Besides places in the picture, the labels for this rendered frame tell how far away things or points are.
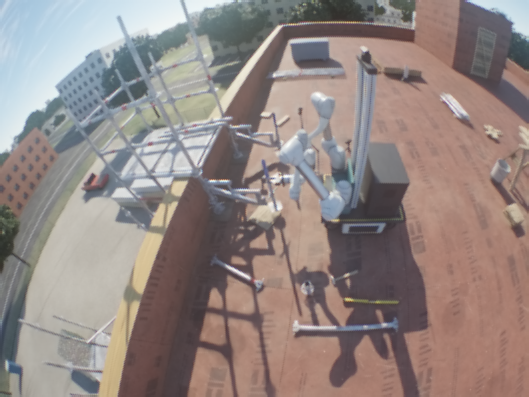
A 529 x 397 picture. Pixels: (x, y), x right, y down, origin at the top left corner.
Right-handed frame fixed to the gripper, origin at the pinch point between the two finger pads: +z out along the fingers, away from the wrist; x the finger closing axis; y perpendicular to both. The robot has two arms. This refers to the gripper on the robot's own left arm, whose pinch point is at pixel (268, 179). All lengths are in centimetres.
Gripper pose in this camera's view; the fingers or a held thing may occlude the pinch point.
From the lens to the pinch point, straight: 226.7
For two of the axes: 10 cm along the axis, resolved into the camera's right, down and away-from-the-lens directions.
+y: -2.0, -6.1, -7.7
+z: -9.7, -0.1, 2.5
